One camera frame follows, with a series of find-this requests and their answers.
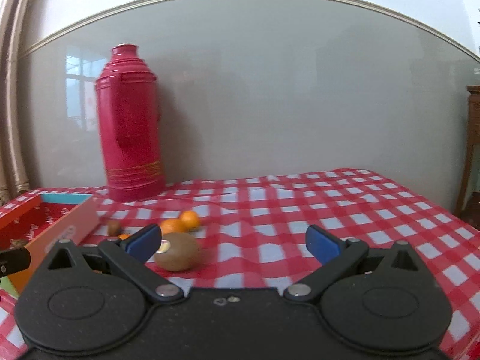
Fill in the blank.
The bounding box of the small brown round fruit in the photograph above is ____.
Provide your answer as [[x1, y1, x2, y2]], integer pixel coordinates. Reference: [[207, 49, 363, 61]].
[[106, 219, 123, 236]]

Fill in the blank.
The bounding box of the brown kiwi with sticker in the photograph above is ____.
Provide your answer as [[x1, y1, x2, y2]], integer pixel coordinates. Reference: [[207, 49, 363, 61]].
[[154, 232, 203, 272]]

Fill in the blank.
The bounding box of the dark cracked mangosteen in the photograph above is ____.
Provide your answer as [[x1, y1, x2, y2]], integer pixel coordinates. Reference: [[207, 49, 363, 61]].
[[10, 239, 29, 249]]

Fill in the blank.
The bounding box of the colourful cardboard box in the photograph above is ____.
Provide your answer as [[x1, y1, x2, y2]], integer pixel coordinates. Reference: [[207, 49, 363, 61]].
[[1, 192, 99, 297]]

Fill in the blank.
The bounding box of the red white checkered tablecloth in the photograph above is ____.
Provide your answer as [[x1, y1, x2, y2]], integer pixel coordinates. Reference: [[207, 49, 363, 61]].
[[0, 168, 480, 360]]

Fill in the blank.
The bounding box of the dark wooden side table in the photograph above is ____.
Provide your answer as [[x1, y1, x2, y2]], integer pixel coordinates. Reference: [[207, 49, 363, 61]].
[[453, 85, 480, 216]]

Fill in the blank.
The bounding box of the red thermos flask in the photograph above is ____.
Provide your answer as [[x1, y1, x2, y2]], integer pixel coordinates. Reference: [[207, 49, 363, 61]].
[[95, 44, 165, 202]]

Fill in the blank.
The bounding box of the beige curtain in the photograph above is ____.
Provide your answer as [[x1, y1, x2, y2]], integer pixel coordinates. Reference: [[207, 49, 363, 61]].
[[1, 0, 29, 206]]

